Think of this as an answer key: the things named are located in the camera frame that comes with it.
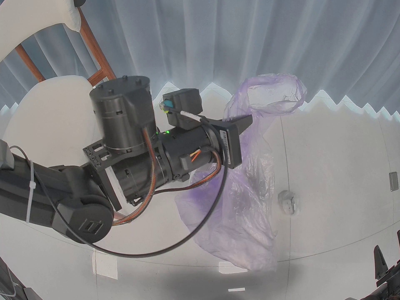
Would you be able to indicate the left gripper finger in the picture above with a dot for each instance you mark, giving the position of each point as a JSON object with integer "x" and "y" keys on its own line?
{"x": 243, "y": 123}

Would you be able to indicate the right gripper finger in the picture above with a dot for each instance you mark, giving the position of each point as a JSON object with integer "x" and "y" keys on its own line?
{"x": 379, "y": 264}
{"x": 398, "y": 242}

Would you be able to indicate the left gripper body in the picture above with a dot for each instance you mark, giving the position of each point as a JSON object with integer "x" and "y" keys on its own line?
{"x": 187, "y": 144}

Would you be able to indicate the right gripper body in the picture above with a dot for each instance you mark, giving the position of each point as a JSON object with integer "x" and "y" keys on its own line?
{"x": 392, "y": 286}

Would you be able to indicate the purple plastic bag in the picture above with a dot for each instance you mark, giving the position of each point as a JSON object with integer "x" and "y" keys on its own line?
{"x": 243, "y": 198}

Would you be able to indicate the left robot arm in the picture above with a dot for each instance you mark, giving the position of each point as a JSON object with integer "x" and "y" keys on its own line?
{"x": 47, "y": 186}

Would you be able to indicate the crumpled white paper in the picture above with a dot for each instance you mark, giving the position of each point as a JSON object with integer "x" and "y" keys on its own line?
{"x": 289, "y": 202}

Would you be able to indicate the pale blue curtain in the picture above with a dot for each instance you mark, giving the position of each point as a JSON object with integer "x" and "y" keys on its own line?
{"x": 218, "y": 27}

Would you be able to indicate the white cushioned wooden chair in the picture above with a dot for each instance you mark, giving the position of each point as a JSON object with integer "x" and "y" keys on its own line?
{"x": 47, "y": 111}

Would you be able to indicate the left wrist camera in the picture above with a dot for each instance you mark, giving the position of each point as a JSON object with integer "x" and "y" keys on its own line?
{"x": 187, "y": 105}

